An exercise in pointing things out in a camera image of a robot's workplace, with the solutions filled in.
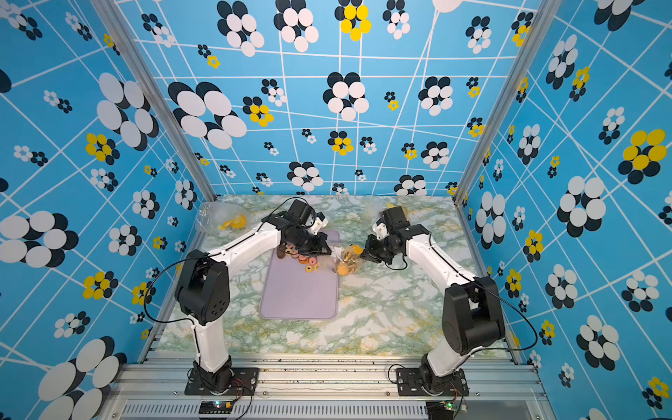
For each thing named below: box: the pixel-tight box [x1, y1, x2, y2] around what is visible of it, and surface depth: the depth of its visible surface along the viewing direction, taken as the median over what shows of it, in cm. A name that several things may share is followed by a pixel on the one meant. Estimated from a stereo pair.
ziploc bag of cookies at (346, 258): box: [329, 244, 364, 276], surface depth 91 cm
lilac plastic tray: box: [259, 229, 342, 321], surface depth 93 cm
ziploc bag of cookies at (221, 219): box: [196, 201, 262, 237], surface depth 110 cm
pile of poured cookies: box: [276, 243, 320, 273], surface depth 100 cm
